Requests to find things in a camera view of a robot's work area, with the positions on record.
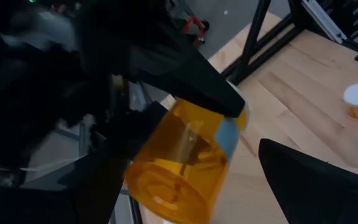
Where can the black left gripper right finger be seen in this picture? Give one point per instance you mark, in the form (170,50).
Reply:
(322,193)

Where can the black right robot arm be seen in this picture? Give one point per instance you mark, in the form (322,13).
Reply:
(11,18)

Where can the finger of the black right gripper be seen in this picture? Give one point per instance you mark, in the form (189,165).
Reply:
(172,68)
(129,130)

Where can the black aluminium table frame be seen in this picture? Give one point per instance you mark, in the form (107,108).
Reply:
(253,34)

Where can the silver aluminium rail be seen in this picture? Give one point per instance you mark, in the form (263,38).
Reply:
(322,18)

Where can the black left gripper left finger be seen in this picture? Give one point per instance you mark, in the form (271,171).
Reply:
(73,202)

